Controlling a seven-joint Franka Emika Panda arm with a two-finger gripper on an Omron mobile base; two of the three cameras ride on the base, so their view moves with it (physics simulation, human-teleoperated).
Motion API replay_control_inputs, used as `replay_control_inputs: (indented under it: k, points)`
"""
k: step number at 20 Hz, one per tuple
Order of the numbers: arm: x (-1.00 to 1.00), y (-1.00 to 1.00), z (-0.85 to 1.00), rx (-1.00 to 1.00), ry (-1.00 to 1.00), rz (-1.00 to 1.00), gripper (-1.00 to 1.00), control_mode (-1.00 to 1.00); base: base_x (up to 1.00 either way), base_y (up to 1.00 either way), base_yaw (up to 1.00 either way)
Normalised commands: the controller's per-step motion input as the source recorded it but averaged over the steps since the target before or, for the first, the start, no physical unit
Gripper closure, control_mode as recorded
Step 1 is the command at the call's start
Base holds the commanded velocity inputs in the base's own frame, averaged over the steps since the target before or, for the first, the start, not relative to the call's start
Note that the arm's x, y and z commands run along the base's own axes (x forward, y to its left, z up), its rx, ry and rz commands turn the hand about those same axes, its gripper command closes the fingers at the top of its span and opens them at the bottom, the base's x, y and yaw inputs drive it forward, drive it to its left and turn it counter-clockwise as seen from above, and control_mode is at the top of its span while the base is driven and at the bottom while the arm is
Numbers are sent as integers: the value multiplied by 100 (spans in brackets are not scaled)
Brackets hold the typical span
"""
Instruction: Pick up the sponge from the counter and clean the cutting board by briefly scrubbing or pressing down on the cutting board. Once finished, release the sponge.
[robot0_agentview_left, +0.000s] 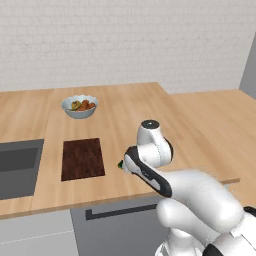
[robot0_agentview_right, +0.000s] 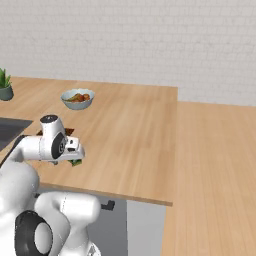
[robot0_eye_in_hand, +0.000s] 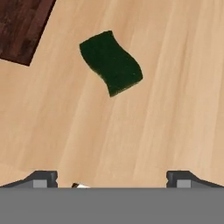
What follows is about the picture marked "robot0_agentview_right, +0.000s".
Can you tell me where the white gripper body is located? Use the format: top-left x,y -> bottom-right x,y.
49,145 -> 86,163

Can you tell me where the dark brown cutting board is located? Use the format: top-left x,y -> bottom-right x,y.
35,127 -> 76,137

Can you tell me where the grey cupboard door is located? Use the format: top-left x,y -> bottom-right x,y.
87,195 -> 128,256

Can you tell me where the black cupboard handle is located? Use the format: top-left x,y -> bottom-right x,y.
100,199 -> 116,212

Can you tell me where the pale blue bowl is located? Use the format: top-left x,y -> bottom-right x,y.
60,88 -> 96,111

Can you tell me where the green plant in grey pot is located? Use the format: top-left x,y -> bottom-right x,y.
0,67 -> 15,102

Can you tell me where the brown and orange food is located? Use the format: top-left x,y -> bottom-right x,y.
65,92 -> 92,103

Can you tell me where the light grey cupboard panel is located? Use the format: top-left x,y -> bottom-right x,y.
126,199 -> 167,256

